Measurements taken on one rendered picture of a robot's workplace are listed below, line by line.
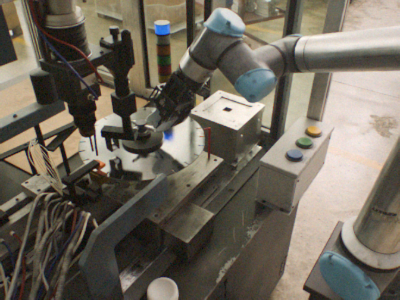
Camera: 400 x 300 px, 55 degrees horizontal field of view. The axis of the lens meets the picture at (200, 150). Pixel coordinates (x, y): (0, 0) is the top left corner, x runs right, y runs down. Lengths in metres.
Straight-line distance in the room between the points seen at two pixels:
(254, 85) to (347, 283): 0.40
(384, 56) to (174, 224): 0.59
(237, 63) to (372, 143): 2.19
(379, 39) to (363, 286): 0.42
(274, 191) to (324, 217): 1.15
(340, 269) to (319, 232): 1.36
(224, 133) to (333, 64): 0.50
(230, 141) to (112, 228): 0.56
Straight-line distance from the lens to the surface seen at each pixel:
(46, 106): 1.05
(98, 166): 0.93
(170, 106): 0.87
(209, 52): 0.80
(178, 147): 0.99
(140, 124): 0.99
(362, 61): 0.75
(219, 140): 1.21
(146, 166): 0.94
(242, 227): 1.06
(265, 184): 1.08
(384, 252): 0.75
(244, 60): 0.77
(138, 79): 1.63
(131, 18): 1.54
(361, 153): 2.75
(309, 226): 2.15
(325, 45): 0.79
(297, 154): 1.07
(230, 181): 1.18
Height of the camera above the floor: 1.54
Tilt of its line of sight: 37 degrees down
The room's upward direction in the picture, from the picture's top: straight up
